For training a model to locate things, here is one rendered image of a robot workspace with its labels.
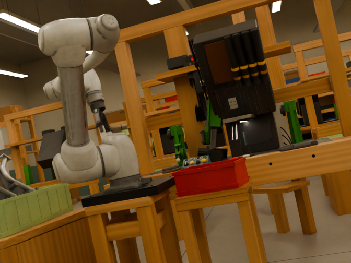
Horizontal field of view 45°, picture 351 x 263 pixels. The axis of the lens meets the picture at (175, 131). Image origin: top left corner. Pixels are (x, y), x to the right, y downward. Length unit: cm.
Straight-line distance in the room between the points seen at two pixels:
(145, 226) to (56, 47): 85
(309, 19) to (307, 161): 1083
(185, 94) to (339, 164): 119
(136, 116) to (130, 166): 108
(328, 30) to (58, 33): 180
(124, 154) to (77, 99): 36
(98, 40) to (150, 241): 89
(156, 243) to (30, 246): 61
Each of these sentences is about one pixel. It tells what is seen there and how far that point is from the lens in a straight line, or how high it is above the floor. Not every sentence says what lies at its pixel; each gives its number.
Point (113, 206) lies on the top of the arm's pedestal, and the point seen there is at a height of 83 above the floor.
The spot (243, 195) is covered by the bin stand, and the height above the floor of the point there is 76.
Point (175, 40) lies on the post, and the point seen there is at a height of 176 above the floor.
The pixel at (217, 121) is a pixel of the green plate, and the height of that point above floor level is 113.
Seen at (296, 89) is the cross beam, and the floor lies 125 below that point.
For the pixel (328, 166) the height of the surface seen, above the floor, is 79.
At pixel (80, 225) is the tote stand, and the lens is 244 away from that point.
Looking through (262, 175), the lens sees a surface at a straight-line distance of 228.
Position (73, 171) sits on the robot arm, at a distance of 197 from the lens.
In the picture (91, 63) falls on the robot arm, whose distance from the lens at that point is 201.
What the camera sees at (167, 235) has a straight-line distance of 216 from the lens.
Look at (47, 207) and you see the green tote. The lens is 241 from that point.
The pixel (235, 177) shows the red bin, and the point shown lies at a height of 85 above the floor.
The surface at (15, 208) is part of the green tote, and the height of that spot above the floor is 90.
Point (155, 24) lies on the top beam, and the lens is 308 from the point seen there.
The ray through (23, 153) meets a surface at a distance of 761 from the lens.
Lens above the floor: 106
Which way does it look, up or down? 2 degrees up
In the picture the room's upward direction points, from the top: 12 degrees counter-clockwise
